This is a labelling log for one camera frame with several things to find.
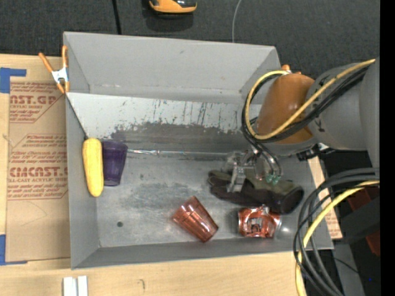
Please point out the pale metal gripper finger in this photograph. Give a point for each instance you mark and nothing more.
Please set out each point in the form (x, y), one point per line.
(237, 179)
(232, 162)

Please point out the dark brown and olive glove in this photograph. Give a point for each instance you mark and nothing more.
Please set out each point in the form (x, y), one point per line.
(262, 194)

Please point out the crushed red metal can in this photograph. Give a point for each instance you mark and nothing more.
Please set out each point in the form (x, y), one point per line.
(257, 224)

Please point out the orange-red clear cup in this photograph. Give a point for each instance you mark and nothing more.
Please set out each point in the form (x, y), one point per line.
(196, 219)

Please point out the grey metal bin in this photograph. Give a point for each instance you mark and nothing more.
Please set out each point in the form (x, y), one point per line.
(160, 196)

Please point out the purple clear cup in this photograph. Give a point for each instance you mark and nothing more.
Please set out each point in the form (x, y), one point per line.
(113, 162)

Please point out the yellow toy corn cob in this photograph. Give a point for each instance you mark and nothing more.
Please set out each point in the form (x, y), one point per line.
(92, 168)

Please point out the brown cardboard board, red print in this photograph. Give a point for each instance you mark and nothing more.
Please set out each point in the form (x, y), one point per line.
(37, 165)

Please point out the black cylinder on white bracket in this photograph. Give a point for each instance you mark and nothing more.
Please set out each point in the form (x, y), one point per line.
(307, 155)

